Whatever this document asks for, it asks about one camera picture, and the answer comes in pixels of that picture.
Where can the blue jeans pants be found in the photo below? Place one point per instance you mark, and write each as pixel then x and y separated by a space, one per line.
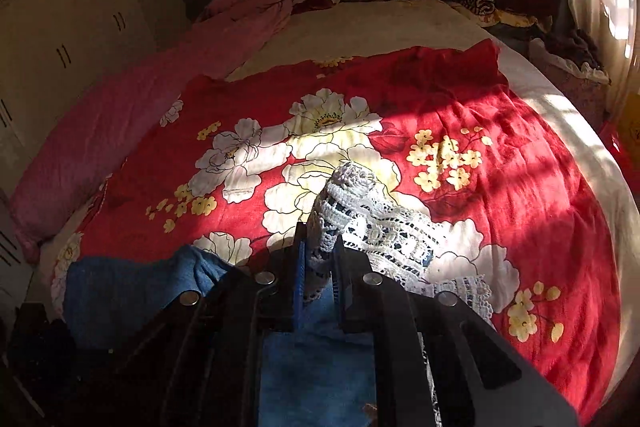
pixel 320 372

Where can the cream bed sheet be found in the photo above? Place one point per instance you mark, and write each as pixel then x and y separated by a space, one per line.
pixel 380 27

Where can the yellow box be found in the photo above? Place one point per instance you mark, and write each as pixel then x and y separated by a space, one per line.
pixel 629 127

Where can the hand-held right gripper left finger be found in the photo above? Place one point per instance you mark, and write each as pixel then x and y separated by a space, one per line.
pixel 299 279

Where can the purple cloth with white ruffle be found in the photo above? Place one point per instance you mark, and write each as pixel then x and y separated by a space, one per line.
pixel 570 49

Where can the white wardrobe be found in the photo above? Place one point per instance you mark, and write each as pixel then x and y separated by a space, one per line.
pixel 65 7

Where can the pink quilt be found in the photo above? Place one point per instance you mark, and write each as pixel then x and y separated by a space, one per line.
pixel 100 122

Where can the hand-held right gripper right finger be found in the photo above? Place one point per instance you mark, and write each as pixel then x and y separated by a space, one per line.
pixel 350 292

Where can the dark red pillow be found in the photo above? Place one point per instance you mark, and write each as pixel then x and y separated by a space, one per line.
pixel 315 2

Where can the red floral blanket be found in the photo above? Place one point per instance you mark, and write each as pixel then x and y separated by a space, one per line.
pixel 475 207

